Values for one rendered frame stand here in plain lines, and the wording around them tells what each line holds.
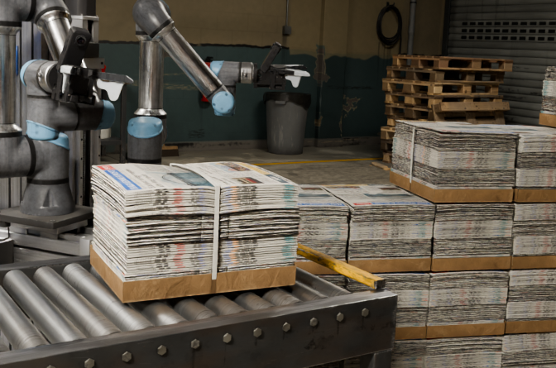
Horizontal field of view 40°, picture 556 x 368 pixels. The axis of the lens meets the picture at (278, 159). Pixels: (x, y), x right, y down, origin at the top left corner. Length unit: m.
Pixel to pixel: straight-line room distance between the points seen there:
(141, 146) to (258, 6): 7.44
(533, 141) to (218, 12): 7.32
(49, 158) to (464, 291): 1.40
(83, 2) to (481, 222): 1.46
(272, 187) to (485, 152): 1.16
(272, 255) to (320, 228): 0.80
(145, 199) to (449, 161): 1.30
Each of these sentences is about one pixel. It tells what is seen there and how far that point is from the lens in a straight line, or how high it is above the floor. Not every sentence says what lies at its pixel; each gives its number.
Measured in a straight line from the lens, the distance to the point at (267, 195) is 1.58.
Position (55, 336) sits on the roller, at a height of 0.79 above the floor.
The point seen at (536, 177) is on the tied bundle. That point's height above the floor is 0.92.
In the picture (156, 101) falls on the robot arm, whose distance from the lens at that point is 2.75.
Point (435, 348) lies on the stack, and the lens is 2.70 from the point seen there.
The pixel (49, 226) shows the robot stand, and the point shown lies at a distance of 2.16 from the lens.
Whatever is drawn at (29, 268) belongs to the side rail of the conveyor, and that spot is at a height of 0.80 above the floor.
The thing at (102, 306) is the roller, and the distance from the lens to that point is 1.60.
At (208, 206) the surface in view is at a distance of 1.54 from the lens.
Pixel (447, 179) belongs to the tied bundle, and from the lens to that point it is 2.55.
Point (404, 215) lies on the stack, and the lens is 2.51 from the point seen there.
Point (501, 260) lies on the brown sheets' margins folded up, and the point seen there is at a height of 0.64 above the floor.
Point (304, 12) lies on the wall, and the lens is 10.33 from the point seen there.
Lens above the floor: 1.31
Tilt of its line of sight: 8 degrees down
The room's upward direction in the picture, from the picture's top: 3 degrees clockwise
